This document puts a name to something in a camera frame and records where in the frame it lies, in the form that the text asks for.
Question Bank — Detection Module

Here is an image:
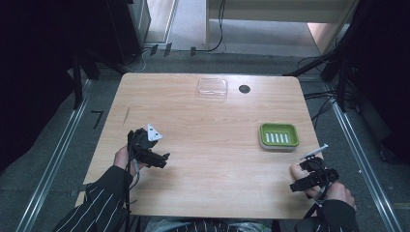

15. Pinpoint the green soap dish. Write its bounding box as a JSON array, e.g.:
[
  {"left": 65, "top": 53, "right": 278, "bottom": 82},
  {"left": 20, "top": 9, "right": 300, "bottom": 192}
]
[{"left": 258, "top": 122, "right": 301, "bottom": 153}]

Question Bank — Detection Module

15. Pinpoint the person's striped torso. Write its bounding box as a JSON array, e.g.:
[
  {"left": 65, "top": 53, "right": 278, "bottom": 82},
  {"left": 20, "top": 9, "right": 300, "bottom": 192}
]
[{"left": 144, "top": 217, "right": 273, "bottom": 232}]

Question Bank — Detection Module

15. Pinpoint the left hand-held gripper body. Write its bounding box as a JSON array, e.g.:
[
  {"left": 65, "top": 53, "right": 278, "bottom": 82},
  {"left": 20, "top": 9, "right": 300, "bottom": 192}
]
[{"left": 127, "top": 123, "right": 164, "bottom": 162}]

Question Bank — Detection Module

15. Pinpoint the white desk frame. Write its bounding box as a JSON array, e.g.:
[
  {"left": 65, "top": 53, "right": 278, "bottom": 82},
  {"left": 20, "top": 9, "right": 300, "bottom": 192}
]
[{"left": 204, "top": 0, "right": 361, "bottom": 56}]

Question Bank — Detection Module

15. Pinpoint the right hand-held gripper cable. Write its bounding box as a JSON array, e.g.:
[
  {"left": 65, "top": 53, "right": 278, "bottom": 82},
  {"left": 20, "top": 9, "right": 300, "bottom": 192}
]
[{"left": 302, "top": 179, "right": 335, "bottom": 220}]

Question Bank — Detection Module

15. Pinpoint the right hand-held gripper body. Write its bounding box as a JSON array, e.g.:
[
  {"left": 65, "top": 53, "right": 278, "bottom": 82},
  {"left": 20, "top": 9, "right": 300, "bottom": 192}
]
[{"left": 299, "top": 143, "right": 340, "bottom": 191}]

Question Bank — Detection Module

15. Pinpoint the left hand-held gripper cable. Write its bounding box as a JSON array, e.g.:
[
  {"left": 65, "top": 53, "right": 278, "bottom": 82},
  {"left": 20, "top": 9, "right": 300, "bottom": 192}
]
[{"left": 123, "top": 130, "right": 142, "bottom": 232}]

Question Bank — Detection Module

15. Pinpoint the black cabinet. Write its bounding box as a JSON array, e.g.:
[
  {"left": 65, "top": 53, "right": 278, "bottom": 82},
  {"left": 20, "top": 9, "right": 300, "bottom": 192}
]
[{"left": 105, "top": 0, "right": 153, "bottom": 66}]

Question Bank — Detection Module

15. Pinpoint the person's right hand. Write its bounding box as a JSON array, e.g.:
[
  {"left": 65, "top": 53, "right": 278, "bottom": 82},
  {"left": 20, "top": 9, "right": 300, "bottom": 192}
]
[{"left": 289, "top": 161, "right": 358, "bottom": 211}]

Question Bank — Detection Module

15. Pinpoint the black hanging cable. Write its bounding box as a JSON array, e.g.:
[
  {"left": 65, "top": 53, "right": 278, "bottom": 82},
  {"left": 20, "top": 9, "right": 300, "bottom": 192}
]
[{"left": 189, "top": 0, "right": 227, "bottom": 58}]

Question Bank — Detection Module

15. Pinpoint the black metal stand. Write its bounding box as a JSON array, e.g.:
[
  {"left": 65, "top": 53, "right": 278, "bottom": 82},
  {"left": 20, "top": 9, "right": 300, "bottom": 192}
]
[
  {"left": 70, "top": 47, "right": 128, "bottom": 111},
  {"left": 282, "top": 38, "right": 356, "bottom": 113}
]

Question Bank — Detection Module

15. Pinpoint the metal floor rail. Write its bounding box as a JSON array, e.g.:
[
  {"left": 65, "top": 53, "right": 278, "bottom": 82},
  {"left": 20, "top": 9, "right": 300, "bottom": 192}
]
[
  {"left": 324, "top": 82, "right": 404, "bottom": 232},
  {"left": 15, "top": 80, "right": 91, "bottom": 232}
]

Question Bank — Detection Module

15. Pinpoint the hand-held gripper cable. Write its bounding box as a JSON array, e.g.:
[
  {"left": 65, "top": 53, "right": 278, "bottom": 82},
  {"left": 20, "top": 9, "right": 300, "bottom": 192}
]
[
  {"left": 302, "top": 179, "right": 335, "bottom": 220},
  {"left": 123, "top": 130, "right": 142, "bottom": 232}
]

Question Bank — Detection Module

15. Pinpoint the dark curtain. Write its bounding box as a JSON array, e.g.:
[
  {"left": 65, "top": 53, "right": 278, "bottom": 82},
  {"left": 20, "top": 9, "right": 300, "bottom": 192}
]
[
  {"left": 0, "top": 0, "right": 112, "bottom": 172},
  {"left": 335, "top": 0, "right": 410, "bottom": 165}
]

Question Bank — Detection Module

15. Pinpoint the clear plastic box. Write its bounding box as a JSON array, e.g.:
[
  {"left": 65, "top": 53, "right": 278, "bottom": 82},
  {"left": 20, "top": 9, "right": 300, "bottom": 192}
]
[{"left": 196, "top": 77, "right": 229, "bottom": 100}]

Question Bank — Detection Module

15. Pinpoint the bundle of black floor cables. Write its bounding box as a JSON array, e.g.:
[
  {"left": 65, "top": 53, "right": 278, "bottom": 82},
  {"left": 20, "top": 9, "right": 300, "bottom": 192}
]
[{"left": 296, "top": 55, "right": 362, "bottom": 131}]

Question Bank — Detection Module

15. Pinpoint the person's left hand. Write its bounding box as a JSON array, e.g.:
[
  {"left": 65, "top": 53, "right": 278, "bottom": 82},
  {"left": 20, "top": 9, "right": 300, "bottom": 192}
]
[{"left": 113, "top": 144, "right": 141, "bottom": 178}]

